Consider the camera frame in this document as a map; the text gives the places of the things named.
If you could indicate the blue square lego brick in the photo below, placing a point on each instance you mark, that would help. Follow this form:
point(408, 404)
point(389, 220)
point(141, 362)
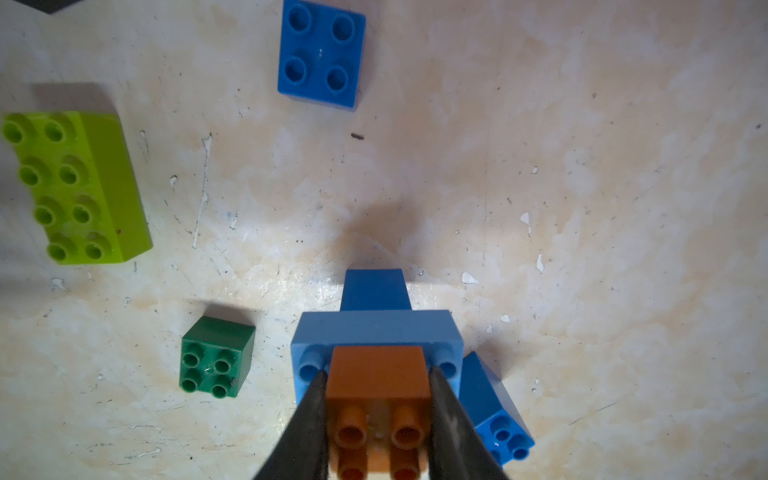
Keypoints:
point(374, 290)

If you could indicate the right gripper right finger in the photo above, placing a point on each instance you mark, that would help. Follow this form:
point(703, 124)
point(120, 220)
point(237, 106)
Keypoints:
point(455, 450)

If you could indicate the orange brown lego brick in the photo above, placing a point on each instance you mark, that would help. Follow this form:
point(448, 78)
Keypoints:
point(378, 401)

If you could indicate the lime green long lego brick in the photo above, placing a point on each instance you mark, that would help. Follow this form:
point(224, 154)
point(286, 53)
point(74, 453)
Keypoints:
point(76, 166)

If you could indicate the light blue long lego brick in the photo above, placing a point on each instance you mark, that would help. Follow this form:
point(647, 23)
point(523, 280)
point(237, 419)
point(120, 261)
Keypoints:
point(318, 333)

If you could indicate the dark green square lego brick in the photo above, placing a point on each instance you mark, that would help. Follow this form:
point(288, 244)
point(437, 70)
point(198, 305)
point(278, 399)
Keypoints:
point(216, 356)

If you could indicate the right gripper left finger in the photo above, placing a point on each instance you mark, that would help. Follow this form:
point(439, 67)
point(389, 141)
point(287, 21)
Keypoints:
point(303, 449)

